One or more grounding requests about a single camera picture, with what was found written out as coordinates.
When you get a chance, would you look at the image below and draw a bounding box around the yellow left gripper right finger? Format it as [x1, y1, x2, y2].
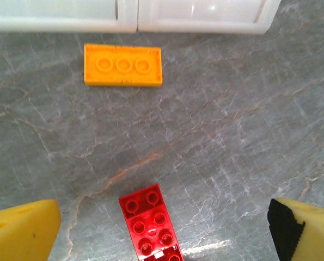
[267, 197, 324, 261]

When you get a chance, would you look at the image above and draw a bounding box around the orange flat lego plate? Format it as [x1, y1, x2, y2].
[83, 43, 163, 88]

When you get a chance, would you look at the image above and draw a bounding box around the white plastic bin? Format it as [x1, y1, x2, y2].
[0, 0, 139, 34]
[136, 0, 283, 36]

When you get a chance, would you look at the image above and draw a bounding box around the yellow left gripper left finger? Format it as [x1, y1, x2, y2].
[0, 199, 62, 261]

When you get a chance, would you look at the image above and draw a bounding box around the red lego brick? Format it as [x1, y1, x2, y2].
[118, 183, 185, 261]

